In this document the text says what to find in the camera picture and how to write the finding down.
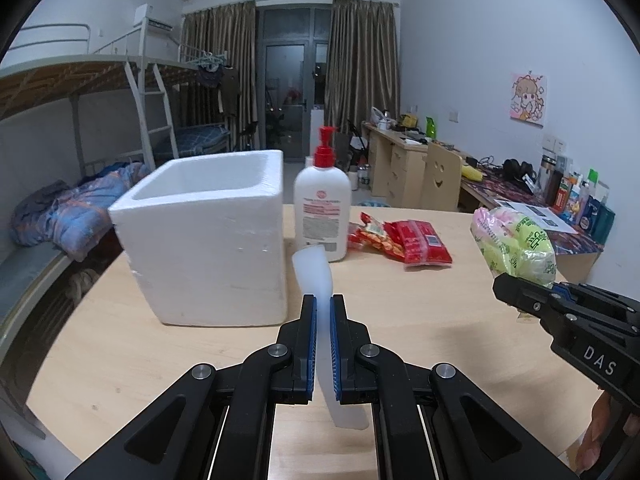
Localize green pink tissue pack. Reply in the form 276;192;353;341
470;207;556;288

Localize white translucent soft piece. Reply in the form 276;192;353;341
292;245;369;430

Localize person's right hand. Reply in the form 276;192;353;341
576;392;639;479

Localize patterned cloth side desk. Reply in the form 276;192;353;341
459;170;603;283

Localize black headphones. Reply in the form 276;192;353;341
501;158;536;194

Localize red wet wipes pack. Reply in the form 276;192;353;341
384;220;452;268

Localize yellow plush toy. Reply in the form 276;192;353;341
461;164;484;182

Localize wooden smiley chair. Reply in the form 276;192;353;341
420;143;462;211

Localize red orange snack bag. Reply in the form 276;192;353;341
347;212;405;261

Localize beige drawer desk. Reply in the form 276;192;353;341
362;122;464;209

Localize green bottle on desk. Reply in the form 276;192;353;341
425;117;437;139

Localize white styrofoam box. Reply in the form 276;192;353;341
108;150;288;327

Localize white lotion pump bottle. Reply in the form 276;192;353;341
294;126;352;262

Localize blue orange quilt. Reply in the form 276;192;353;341
9;162;150;262

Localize right brown curtain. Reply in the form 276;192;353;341
324;0;400;131

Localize brown curtain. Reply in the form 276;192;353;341
179;1;257;148
324;0;400;131

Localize metal bunk bed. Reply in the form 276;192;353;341
1;21;230;409

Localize glass balcony door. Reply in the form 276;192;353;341
256;4;331;162

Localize left brown curtain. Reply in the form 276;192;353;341
179;1;257;148

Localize white air conditioner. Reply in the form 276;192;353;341
132;3;174;32

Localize anime girl wall poster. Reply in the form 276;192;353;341
510;72;548;127

